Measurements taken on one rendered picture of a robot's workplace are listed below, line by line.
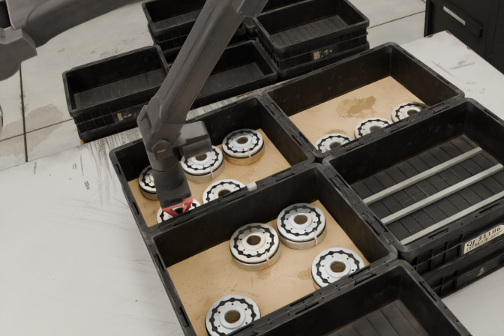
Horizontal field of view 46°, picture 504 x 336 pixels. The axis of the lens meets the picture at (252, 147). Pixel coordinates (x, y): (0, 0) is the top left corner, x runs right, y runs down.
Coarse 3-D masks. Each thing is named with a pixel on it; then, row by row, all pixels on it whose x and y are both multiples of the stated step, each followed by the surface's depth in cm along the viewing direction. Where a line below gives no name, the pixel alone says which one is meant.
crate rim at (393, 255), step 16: (288, 176) 125; (256, 192) 122; (208, 208) 120; (352, 208) 115; (176, 224) 119; (368, 224) 114; (384, 240) 109; (160, 256) 113; (384, 256) 106; (160, 272) 110; (352, 272) 104; (368, 272) 104; (320, 288) 103; (336, 288) 102; (176, 304) 104; (288, 304) 101; (256, 320) 100
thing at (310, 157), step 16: (256, 96) 147; (208, 112) 145; (272, 112) 142; (288, 128) 136; (128, 144) 140; (112, 160) 136; (304, 160) 127; (272, 176) 126; (128, 192) 127; (240, 192) 123; (192, 208) 121; (144, 224) 120; (160, 224) 119
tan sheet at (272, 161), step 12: (264, 144) 149; (264, 156) 145; (276, 156) 145; (228, 168) 144; (240, 168) 143; (252, 168) 143; (264, 168) 142; (276, 168) 141; (132, 180) 145; (216, 180) 141; (240, 180) 140; (252, 180) 139; (132, 192) 142; (192, 192) 139; (144, 204) 138; (156, 204) 138; (144, 216) 135; (156, 216) 135
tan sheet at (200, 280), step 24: (336, 240) 123; (192, 264) 123; (216, 264) 122; (288, 264) 120; (192, 288) 118; (216, 288) 118; (240, 288) 117; (264, 288) 116; (288, 288) 115; (312, 288) 115; (192, 312) 114; (264, 312) 112
